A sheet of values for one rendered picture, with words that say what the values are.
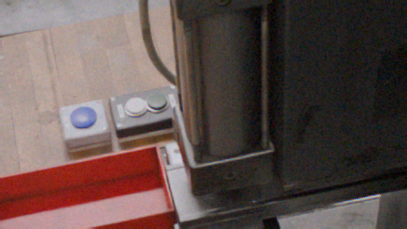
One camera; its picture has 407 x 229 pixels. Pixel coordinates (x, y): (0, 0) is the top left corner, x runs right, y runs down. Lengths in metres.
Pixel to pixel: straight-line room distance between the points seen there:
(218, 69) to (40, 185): 0.60
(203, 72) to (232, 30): 0.06
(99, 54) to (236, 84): 0.74
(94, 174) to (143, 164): 0.07
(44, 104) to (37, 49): 0.12
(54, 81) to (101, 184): 0.23
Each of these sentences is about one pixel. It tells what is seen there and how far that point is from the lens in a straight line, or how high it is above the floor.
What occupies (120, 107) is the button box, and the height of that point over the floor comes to 0.93.
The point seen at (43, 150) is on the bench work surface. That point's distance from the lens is 1.61.
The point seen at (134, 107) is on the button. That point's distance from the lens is 1.60.
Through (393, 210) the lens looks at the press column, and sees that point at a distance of 1.35.
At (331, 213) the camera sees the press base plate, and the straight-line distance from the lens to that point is 1.51.
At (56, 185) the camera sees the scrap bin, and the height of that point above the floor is 0.92.
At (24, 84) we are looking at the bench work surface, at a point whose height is 0.90.
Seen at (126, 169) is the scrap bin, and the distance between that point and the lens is 1.54.
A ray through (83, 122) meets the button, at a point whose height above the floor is 0.94.
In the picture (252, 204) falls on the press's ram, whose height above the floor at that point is 1.18.
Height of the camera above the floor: 2.12
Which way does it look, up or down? 49 degrees down
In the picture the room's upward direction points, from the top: 7 degrees counter-clockwise
